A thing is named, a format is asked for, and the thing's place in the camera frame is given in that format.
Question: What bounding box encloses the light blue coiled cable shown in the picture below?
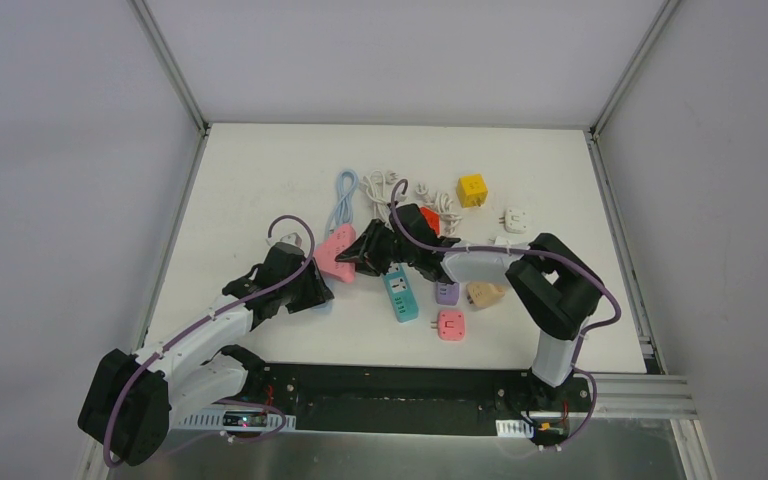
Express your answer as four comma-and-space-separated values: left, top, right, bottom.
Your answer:
322, 168, 360, 241

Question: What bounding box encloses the white plug adapter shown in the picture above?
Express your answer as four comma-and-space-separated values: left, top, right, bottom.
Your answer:
500, 207, 528, 235

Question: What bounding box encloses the pink triangular socket adapter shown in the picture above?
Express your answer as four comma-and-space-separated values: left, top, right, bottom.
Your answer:
314, 224, 356, 283

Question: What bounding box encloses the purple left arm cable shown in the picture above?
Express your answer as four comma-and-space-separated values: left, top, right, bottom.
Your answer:
102, 214, 317, 469

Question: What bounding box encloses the beige dragon cube socket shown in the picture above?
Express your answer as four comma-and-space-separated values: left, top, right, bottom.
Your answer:
466, 282, 506, 309

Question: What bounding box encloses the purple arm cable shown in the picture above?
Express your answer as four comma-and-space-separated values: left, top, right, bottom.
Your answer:
102, 214, 317, 469
389, 178, 624, 452

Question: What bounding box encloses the red cube socket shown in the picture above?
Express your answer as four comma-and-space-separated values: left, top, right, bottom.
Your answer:
420, 207, 441, 236

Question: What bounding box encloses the purple power strip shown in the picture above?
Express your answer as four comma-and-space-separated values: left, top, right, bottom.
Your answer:
434, 282, 460, 306

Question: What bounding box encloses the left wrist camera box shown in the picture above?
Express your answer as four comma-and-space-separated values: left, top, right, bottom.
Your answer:
270, 232, 302, 248

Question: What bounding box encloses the pink small plug adapter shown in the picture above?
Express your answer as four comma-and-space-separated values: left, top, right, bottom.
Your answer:
431, 309, 466, 342

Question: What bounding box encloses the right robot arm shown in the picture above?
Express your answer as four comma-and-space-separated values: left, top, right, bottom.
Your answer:
335, 204, 613, 410

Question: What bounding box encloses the teal power strip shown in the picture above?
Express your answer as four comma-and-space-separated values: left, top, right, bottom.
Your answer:
383, 263, 419, 323

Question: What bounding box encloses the yellow cube socket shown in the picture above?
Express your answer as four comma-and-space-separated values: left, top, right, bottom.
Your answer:
455, 174, 488, 208

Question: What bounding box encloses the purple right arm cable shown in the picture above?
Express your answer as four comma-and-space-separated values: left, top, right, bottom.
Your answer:
389, 178, 624, 452

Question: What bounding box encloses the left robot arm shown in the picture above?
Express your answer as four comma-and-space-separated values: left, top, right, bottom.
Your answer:
78, 242, 334, 468

